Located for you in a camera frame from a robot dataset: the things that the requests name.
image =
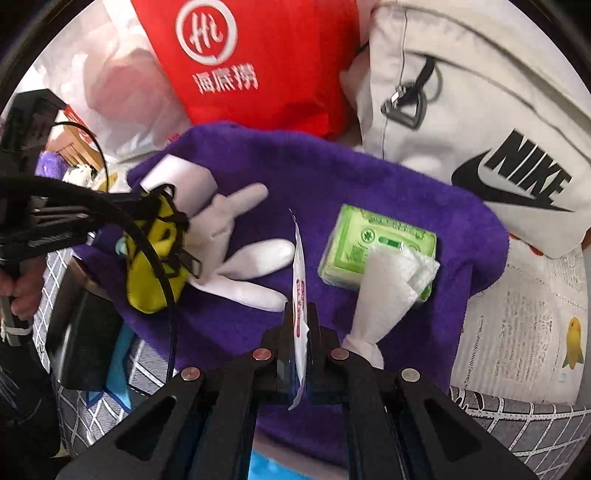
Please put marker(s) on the wooden headboard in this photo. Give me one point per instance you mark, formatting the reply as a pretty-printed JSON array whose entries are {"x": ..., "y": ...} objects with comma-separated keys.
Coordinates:
[{"x": 69, "y": 143}]

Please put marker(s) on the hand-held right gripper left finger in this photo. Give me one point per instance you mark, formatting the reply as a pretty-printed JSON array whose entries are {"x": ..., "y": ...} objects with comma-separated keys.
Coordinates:
[{"x": 286, "y": 364}]

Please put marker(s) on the beige waist bag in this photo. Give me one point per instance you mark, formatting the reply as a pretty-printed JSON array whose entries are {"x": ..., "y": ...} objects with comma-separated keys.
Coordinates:
[{"x": 485, "y": 92}]

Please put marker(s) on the floral cloth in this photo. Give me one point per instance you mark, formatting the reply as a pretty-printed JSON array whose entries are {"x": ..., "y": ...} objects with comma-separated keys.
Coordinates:
[{"x": 78, "y": 174}]

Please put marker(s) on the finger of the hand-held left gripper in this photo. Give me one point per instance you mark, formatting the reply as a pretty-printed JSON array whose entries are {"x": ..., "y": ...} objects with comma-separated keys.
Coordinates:
[{"x": 120, "y": 204}]

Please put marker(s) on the green pocket tissue pack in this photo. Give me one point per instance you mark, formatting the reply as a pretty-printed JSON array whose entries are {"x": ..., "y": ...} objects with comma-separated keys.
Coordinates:
[{"x": 369, "y": 240}]

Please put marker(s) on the purple towel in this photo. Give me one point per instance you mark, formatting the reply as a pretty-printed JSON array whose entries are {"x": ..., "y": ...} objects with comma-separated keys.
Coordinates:
[{"x": 415, "y": 194}]

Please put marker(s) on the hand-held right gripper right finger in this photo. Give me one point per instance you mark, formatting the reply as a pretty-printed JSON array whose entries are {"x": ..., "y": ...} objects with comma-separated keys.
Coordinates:
[{"x": 315, "y": 364}]

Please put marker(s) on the person's left hand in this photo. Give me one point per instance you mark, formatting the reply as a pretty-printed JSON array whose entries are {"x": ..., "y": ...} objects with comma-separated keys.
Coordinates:
[{"x": 25, "y": 290}]

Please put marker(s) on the white plastic shopping bag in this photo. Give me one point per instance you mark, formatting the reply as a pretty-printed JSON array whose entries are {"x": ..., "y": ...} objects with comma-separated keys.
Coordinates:
[{"x": 120, "y": 92}]

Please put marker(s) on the white sachet with orange print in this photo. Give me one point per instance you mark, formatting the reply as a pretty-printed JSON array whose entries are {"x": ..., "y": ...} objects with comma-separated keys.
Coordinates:
[{"x": 300, "y": 277}]

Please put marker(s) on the white sponge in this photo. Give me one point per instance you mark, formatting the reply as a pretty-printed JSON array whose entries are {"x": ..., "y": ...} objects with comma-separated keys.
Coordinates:
[{"x": 184, "y": 177}]

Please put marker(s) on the white glove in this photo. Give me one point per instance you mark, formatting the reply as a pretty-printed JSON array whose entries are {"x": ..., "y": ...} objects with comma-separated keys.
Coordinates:
[{"x": 240, "y": 258}]

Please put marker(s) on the purple plush toy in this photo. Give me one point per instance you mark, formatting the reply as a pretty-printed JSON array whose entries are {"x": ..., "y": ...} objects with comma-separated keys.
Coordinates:
[{"x": 50, "y": 164}]

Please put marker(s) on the yellow black pouch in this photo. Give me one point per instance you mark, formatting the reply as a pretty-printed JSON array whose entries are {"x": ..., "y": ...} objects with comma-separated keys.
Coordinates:
[{"x": 147, "y": 277}]

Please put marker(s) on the red paper shopping bag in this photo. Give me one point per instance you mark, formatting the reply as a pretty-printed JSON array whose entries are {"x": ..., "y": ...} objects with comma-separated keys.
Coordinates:
[{"x": 277, "y": 69}]

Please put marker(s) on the white tissue paper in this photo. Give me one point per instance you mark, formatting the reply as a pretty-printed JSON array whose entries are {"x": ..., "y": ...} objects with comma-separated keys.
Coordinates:
[{"x": 392, "y": 286}]

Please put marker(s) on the dark green tin box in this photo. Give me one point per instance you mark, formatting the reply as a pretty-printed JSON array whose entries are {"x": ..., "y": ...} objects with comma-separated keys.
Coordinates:
[{"x": 87, "y": 332}]

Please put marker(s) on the grey checked tablecloth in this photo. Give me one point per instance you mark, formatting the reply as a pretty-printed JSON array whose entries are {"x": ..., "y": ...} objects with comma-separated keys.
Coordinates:
[{"x": 508, "y": 415}]

